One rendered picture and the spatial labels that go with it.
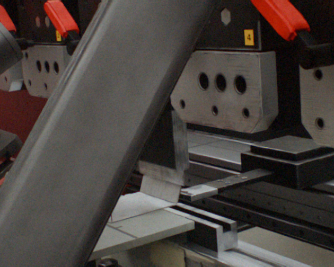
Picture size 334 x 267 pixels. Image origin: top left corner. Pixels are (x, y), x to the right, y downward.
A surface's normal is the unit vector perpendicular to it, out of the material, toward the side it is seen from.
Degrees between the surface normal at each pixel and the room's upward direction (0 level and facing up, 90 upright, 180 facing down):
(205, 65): 90
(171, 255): 91
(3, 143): 29
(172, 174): 90
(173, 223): 0
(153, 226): 0
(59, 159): 70
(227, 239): 90
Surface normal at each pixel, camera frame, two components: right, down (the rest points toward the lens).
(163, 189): -0.78, -0.19
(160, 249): -0.83, 0.18
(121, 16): 0.17, -0.12
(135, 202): -0.08, -0.98
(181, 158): 0.57, 0.11
